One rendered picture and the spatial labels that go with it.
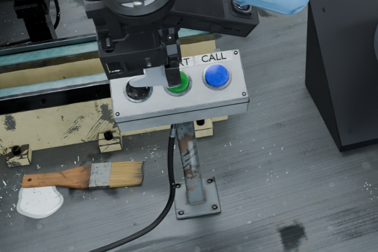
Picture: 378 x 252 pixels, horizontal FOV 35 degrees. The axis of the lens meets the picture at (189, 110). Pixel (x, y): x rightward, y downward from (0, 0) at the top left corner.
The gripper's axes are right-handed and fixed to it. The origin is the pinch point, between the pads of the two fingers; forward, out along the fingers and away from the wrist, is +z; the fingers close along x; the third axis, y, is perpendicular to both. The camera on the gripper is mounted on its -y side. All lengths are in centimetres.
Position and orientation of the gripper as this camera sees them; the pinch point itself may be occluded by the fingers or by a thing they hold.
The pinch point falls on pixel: (175, 75)
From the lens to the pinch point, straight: 73.9
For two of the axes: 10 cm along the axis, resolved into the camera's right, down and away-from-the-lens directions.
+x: 1.5, 9.1, -3.8
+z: 0.5, 3.8, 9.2
